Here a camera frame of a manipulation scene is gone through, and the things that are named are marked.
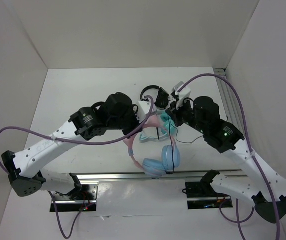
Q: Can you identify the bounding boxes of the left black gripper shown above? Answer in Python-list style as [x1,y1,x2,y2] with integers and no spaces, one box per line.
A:
[108,104,147,139]

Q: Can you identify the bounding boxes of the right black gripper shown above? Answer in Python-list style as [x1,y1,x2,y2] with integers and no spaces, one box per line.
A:
[165,95,207,133]

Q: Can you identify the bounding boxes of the thin black audio cable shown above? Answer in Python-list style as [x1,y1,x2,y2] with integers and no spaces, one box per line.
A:
[165,109,205,175]

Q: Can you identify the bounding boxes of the pink blue cat-ear headphones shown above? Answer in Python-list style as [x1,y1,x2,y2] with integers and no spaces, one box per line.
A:
[122,112,182,177]

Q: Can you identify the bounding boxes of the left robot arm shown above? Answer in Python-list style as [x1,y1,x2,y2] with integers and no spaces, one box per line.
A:
[1,92,153,200]

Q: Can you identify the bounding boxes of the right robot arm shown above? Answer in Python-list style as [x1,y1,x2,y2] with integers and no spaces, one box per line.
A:
[166,96,286,224]

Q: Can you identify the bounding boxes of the white teal cat-ear headphones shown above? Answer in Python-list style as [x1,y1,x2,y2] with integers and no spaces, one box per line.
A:
[139,110,177,143]

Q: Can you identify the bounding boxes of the black headphones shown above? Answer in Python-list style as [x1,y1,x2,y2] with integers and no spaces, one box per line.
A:
[140,85,174,110]

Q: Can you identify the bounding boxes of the white front cover plate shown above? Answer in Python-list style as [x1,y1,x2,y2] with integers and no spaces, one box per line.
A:
[96,180,187,216]

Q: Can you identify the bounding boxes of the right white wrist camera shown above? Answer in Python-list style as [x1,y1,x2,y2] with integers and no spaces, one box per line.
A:
[171,81,191,109]

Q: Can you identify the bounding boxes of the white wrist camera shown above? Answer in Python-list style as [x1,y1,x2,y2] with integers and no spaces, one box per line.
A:
[171,81,191,109]
[136,101,157,123]

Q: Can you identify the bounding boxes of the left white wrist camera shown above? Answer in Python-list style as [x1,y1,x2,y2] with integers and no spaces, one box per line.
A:
[136,101,157,123]

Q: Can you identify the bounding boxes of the aluminium right rail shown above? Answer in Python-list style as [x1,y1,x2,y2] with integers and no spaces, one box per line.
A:
[216,78,241,129]

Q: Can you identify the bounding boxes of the aluminium rail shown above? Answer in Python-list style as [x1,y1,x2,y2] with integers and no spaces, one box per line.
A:
[216,78,241,129]
[16,169,243,183]

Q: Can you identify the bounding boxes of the aluminium front rail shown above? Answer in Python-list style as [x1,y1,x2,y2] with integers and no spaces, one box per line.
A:
[16,169,243,183]

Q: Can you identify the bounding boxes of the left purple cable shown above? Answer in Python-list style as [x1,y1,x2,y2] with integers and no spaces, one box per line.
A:
[0,95,155,240]

